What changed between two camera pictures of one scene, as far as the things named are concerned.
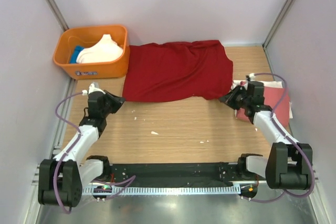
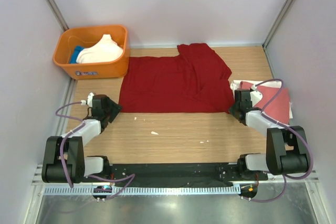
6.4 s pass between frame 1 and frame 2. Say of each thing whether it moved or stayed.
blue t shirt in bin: stayed
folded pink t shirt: stayed
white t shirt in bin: stayed
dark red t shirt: moved
